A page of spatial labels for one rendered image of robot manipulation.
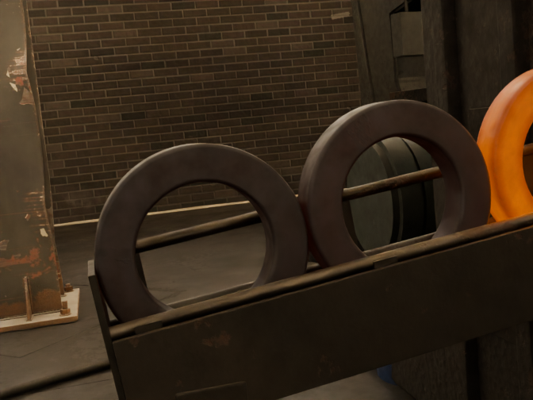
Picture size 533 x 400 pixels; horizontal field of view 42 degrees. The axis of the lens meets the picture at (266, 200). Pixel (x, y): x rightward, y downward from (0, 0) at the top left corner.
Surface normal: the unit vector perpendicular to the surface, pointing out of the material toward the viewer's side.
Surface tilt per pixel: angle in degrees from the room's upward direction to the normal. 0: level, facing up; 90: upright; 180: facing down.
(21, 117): 91
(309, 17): 90
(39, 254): 91
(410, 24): 90
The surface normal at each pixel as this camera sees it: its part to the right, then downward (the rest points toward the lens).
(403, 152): 0.11, -0.64
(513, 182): 0.28, 0.07
